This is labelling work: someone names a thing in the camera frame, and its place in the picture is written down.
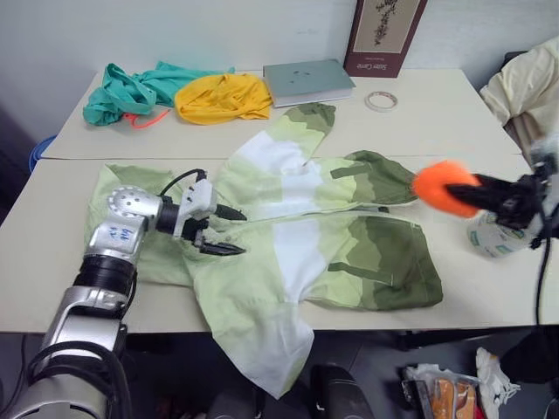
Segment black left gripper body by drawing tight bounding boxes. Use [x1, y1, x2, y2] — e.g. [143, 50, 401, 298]
[181, 203, 224, 255]

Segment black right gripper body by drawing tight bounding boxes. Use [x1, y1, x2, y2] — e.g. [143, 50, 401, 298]
[497, 173, 546, 229]

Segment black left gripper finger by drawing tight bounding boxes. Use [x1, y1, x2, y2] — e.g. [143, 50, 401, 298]
[201, 241, 249, 258]
[216, 203, 248, 222]

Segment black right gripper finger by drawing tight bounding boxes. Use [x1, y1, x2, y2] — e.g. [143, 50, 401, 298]
[445, 182, 504, 216]
[473, 172, 521, 196]

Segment orange fuzzy ball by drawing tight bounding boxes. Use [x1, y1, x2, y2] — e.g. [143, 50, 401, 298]
[412, 160, 481, 219]

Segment green and white zip jacket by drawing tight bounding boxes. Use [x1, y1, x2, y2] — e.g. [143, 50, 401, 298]
[83, 103, 445, 400]

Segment cream garment on chair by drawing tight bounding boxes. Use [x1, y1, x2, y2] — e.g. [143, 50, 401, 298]
[480, 36, 559, 152]

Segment yellow crumpled cloth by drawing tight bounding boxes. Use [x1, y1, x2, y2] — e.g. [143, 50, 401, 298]
[174, 72, 274, 126]

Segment white tape roll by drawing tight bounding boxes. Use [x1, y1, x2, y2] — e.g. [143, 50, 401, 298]
[364, 90, 400, 113]

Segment black bag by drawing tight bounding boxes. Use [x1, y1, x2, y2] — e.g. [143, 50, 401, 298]
[497, 325, 559, 388]

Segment grey hardcover book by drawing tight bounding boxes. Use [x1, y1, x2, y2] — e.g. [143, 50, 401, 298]
[262, 58, 357, 109]

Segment teal crumpled cloth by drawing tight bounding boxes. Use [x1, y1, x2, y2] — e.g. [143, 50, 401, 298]
[82, 60, 236, 127]

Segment black rounded shape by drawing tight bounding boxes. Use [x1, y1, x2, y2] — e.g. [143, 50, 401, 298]
[308, 363, 376, 419]

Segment plastic bag with orange snacks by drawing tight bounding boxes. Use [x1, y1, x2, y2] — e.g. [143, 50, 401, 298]
[401, 363, 484, 419]

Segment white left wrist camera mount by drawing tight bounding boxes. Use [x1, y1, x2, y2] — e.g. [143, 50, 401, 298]
[173, 177, 219, 239]

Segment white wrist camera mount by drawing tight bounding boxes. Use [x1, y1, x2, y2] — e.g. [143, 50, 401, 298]
[527, 134, 559, 239]
[173, 177, 219, 239]

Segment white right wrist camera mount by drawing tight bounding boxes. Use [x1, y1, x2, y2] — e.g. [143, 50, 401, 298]
[527, 134, 559, 239]

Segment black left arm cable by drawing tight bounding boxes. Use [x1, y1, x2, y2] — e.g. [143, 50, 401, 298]
[157, 168, 207, 198]

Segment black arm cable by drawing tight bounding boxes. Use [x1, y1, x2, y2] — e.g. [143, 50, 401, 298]
[529, 226, 559, 326]
[157, 168, 207, 198]

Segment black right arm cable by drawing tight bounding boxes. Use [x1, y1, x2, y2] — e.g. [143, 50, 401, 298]
[529, 226, 559, 326]

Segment orange cord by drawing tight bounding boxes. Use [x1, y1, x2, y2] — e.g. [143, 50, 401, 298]
[123, 108, 172, 130]

